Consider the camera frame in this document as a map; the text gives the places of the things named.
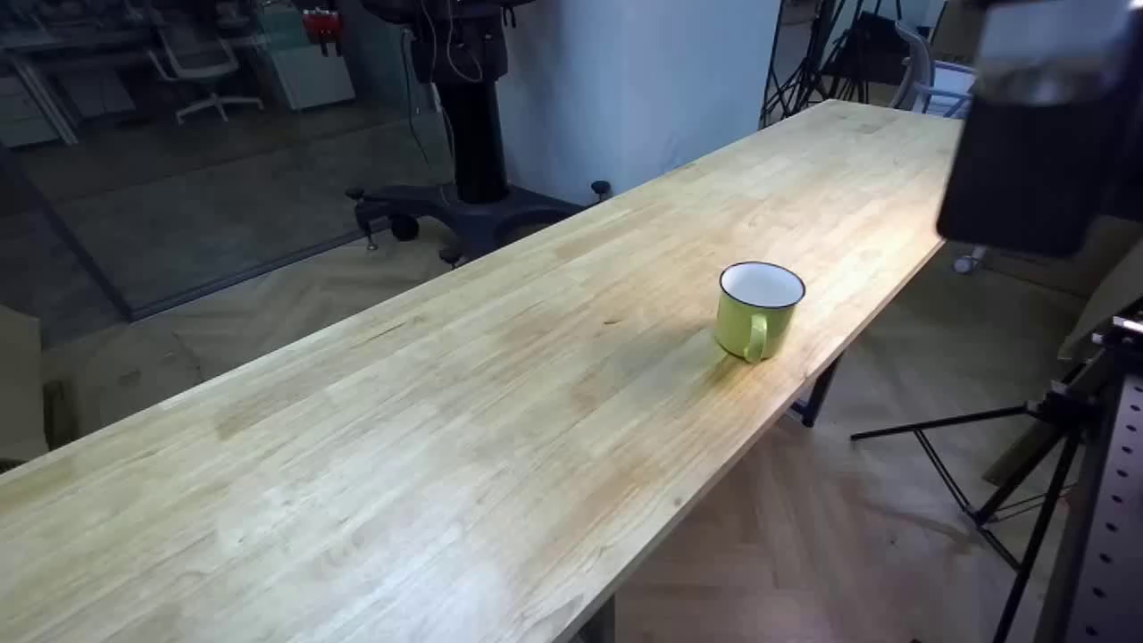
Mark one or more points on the yellow enamel cup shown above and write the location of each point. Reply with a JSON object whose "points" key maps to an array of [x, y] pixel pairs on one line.
{"points": [[743, 331]]}

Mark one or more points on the black table leg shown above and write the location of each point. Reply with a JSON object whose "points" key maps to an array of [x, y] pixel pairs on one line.
{"points": [[819, 399]]}

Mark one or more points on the white drawer cabinet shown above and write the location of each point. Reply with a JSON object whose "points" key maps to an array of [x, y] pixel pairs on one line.
{"points": [[303, 76]]}

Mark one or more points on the small red object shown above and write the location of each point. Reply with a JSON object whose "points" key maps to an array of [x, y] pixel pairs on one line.
{"points": [[324, 22]]}

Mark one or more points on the black folding stand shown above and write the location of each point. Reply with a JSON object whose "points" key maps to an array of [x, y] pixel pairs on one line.
{"points": [[877, 47]]}

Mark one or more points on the white office chair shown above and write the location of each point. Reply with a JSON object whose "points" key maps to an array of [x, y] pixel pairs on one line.
{"points": [[198, 60]]}

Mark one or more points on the grey office desk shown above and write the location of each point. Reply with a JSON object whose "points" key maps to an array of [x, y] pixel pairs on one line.
{"points": [[49, 96]]}

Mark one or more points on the perforated metal panel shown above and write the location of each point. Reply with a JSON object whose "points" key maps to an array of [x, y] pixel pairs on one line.
{"points": [[1113, 538]]}

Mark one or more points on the black wheeled pedestal stand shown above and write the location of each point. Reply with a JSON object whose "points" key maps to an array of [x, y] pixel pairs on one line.
{"points": [[476, 146]]}

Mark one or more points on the black camera tripod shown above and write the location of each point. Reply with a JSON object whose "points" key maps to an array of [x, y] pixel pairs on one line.
{"points": [[1062, 412]]}

